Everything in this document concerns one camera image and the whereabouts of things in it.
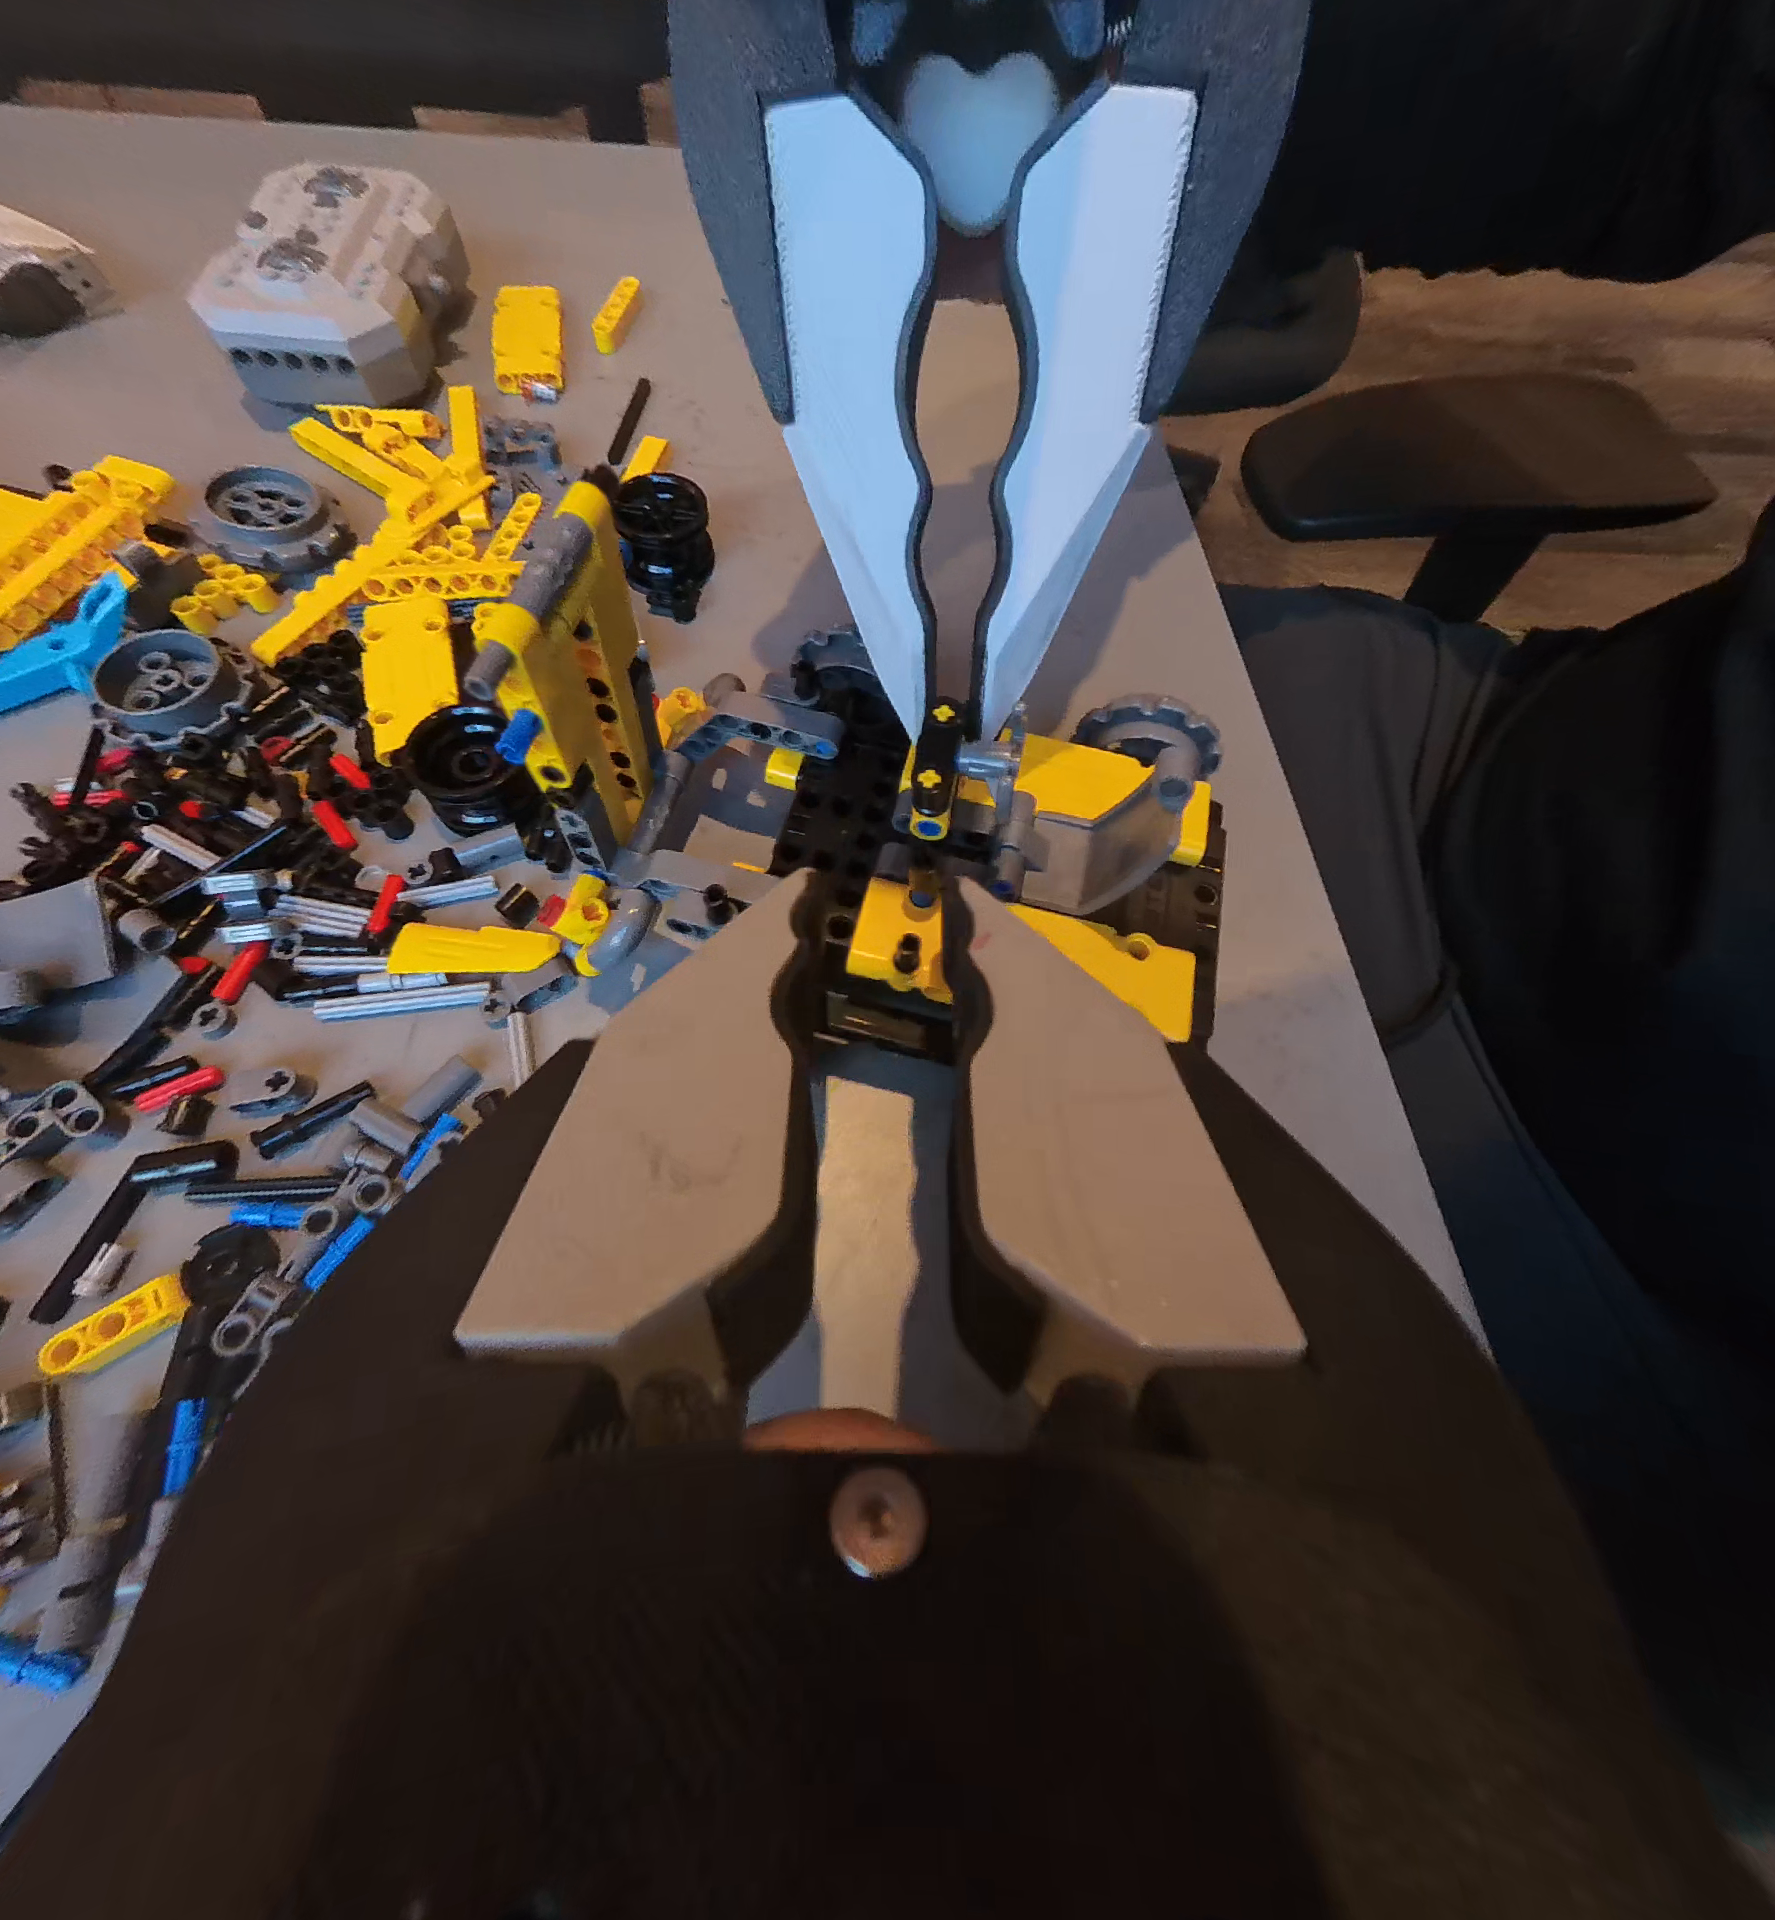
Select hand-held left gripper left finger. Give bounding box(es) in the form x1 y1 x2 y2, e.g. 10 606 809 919
451 867 826 1392

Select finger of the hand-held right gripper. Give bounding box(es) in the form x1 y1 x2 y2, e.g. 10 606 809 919
971 82 1204 739
762 90 966 739

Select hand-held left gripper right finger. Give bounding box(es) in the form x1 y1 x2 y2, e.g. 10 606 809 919
951 880 1308 1392

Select yellow toy vehicle assembly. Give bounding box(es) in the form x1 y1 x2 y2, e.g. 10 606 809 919
361 476 1227 1058

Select black beam with yellow pins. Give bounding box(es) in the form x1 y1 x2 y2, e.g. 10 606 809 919
894 697 974 878

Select dark grey claw connector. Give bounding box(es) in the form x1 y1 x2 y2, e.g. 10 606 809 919
960 701 1039 888

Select short black holed beam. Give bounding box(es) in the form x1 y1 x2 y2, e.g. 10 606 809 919
899 697 971 843

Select grey desk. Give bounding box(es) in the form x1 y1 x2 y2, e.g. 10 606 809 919
0 96 1481 1891

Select black office chair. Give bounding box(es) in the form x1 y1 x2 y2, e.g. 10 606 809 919
1171 248 1367 511

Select yellow motor block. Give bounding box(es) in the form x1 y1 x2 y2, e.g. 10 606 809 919
492 283 562 399

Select black spoked wheel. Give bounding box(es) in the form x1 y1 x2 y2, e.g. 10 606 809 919
610 471 719 619

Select grey battery box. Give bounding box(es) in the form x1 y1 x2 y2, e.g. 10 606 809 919
186 161 472 411

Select pile of mixed small pieces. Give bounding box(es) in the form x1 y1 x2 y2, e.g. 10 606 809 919
0 720 769 1876

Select person's leg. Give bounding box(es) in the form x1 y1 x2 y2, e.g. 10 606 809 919
1216 584 1775 1920

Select clear plastic bags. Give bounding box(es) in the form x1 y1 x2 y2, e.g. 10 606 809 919
0 171 120 340

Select pile of yellow building pieces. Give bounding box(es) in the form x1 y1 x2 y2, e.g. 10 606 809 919
0 383 543 699

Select light blue panel piece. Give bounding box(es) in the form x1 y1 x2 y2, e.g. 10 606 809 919
0 570 131 752

